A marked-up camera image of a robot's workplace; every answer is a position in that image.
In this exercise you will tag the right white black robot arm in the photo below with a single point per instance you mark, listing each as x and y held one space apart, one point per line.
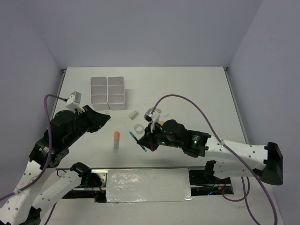
226 158

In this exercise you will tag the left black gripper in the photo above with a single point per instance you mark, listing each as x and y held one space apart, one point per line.
98 120

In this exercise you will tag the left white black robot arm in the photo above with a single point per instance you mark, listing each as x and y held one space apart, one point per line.
28 204

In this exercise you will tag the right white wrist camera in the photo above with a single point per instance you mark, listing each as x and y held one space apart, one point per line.
152 117

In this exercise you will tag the left aluminium table rail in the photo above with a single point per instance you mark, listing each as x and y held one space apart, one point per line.
63 73

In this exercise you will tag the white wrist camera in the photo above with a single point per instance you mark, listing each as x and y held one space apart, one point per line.
152 117
73 102

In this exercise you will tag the right white compartment container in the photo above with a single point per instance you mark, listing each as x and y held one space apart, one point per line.
116 93

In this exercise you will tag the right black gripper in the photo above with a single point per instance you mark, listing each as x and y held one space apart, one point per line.
148 139

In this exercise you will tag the orange capped glue stick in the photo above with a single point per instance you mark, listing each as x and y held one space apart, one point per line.
116 142

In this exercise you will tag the right aluminium table rail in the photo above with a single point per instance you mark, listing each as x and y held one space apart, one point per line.
236 106

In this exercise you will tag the silver foil covered panel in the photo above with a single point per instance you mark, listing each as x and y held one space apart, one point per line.
148 185

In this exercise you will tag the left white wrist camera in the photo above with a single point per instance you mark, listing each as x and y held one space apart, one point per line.
73 102

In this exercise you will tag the clear tape roll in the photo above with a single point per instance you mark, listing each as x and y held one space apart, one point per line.
139 129

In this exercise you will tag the blue pen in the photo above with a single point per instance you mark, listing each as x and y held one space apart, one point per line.
135 138

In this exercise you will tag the aluminium table rail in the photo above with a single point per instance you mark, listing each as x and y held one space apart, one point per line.
63 73
236 106

